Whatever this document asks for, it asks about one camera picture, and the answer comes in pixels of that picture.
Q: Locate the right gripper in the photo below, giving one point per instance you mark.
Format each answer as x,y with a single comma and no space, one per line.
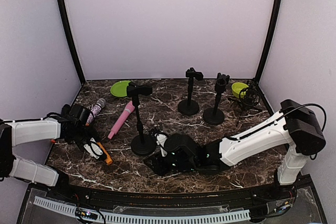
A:
158,167

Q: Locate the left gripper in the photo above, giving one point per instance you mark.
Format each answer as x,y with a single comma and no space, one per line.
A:
91,129

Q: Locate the black round-base stand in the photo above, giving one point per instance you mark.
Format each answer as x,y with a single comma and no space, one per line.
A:
214,115
141,145
189,106

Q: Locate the purple glitter microphone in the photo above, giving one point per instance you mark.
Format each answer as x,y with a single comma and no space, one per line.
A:
96,109

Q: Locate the orange microphone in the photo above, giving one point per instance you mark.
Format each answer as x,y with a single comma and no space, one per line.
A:
108,159

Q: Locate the pink microphone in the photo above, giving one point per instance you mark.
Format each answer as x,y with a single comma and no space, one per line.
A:
129,108

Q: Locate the black tripod shock-mount stand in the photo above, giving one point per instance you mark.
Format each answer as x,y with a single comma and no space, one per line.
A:
249,102

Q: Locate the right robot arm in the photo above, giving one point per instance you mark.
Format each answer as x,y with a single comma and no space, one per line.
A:
294,124

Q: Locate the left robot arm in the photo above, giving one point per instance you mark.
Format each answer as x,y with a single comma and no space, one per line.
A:
70,125

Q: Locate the lime green plate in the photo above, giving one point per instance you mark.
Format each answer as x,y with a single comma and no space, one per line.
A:
119,89

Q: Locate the lime green bowl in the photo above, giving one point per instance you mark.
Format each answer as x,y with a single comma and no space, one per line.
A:
239,89

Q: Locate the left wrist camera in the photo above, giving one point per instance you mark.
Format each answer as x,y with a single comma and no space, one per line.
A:
94,149

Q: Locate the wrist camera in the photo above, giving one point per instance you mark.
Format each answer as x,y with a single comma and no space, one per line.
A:
94,149
160,138

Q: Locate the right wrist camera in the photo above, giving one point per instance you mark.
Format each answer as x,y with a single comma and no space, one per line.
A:
160,138

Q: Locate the black front rail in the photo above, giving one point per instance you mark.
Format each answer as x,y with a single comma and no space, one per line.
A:
141,187

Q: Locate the white slotted cable duct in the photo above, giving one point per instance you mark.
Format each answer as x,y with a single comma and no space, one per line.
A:
90,215

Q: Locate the black left frame post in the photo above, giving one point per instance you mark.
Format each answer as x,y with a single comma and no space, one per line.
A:
70,40

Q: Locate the black frame post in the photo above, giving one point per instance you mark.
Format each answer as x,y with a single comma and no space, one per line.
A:
268,40
70,40

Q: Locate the black right frame post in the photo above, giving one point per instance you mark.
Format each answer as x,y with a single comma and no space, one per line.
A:
268,40

